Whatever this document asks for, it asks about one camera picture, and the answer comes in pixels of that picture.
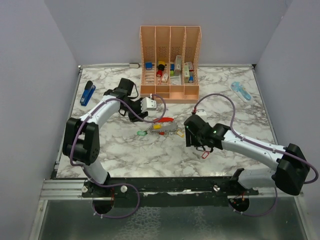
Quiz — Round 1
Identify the red tag with key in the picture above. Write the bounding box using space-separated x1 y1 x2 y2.
201 151 210 159

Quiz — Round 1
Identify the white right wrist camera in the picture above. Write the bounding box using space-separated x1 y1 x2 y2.
195 109 207 117

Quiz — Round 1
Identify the metal key organizer red handle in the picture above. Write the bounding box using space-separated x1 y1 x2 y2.
146 117 185 138

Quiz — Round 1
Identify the silver key with green tag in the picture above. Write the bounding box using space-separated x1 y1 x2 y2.
137 130 148 137

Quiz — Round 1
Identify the blue stapler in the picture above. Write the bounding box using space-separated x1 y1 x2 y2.
79 80 96 107

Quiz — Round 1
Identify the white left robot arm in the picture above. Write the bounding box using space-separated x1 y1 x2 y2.
62 78 148 198

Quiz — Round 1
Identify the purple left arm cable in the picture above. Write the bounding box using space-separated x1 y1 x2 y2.
69 93 167 220

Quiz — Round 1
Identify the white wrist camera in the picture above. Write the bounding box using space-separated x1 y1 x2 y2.
195 109 207 117
140 97 157 113

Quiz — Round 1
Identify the blue packaged correction tape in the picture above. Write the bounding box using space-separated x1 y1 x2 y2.
230 81 253 103

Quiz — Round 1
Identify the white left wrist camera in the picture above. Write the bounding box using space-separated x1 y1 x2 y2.
140 97 157 113

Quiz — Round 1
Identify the green white box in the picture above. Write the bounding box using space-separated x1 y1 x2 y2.
183 61 194 84

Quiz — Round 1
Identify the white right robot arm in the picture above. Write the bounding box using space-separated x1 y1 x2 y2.
184 114 310 196

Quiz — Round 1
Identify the peach plastic desk organizer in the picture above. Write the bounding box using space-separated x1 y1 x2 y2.
139 25 202 104

